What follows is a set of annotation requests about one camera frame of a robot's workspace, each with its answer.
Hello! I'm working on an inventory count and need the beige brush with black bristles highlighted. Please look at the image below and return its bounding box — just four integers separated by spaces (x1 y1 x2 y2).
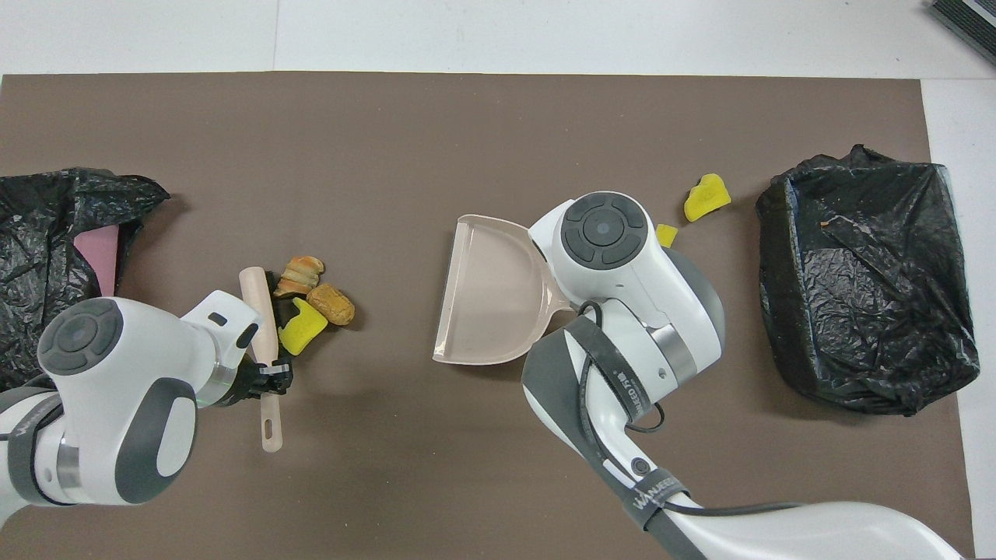
238 266 308 454

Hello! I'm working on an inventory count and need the black bag lined open bin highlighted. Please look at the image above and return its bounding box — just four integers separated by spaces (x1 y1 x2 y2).
756 144 981 418

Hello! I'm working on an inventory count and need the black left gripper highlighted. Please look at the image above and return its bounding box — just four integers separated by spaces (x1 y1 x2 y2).
204 354 295 409

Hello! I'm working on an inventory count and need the toy croissant pastry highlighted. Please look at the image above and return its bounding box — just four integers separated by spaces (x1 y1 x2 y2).
274 256 326 299

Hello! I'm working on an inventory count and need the pink plastic bin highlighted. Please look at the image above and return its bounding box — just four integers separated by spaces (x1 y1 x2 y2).
72 224 120 298

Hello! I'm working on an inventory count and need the brown table mat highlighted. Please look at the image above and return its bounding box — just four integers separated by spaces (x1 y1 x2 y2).
0 72 975 560

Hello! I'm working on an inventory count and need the beige plastic dustpan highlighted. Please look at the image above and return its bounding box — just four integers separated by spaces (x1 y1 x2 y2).
432 214 578 366

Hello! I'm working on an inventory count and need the crumpled black trash bag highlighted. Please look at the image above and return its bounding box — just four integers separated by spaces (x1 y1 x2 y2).
0 166 170 394

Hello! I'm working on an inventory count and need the brown toy bread roll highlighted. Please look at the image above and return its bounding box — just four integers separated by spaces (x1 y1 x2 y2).
307 284 356 327

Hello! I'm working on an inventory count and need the dark ribbed corner object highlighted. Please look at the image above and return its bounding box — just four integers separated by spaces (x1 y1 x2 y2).
928 0 996 65

